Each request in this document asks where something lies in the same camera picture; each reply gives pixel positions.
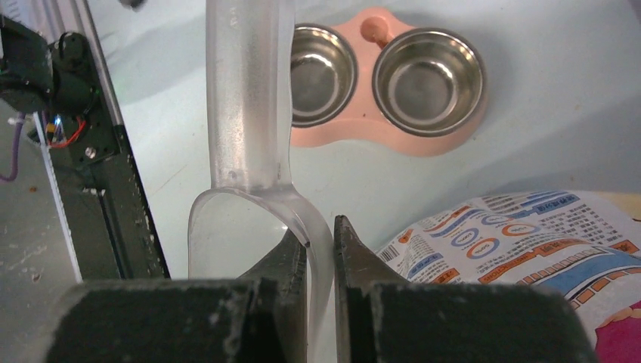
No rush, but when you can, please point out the aluminium front frame rail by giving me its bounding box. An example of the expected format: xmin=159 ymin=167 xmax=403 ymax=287
xmin=23 ymin=1 xmax=127 ymax=282

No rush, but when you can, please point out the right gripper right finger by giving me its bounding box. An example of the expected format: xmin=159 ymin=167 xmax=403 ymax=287
xmin=333 ymin=216 xmax=596 ymax=362

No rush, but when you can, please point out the steel bowl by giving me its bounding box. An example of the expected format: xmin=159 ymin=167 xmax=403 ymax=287
xmin=371 ymin=27 xmax=488 ymax=138
xmin=290 ymin=23 xmax=358 ymax=128

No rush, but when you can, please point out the left controller board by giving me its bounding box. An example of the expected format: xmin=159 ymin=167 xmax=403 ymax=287
xmin=42 ymin=114 xmax=88 ymax=149

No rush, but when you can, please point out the far steel bowl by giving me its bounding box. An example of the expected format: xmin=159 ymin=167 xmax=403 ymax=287
xmin=371 ymin=27 xmax=488 ymax=138

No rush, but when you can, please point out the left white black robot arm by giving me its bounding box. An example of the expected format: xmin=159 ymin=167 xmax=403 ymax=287
xmin=1 ymin=15 xmax=101 ymax=116

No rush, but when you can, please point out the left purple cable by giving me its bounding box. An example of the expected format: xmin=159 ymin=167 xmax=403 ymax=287
xmin=0 ymin=112 xmax=26 ymax=183

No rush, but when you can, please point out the pink double bowl feeder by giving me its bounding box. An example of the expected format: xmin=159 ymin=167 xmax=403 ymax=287
xmin=291 ymin=8 xmax=483 ymax=157

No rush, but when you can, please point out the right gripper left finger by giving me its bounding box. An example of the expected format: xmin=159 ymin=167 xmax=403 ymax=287
xmin=47 ymin=231 xmax=307 ymax=362

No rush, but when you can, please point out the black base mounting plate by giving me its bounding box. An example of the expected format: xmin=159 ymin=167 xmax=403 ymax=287
xmin=45 ymin=29 xmax=172 ymax=281

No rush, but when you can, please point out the near steel bowl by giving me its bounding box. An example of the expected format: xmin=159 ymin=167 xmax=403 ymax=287
xmin=290 ymin=23 xmax=358 ymax=128

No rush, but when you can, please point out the clear plastic scoop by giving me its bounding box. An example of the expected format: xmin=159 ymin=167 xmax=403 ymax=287
xmin=187 ymin=1 xmax=334 ymax=362

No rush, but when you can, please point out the pink pet food bag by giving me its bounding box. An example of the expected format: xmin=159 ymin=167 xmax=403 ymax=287
xmin=377 ymin=191 xmax=640 ymax=362

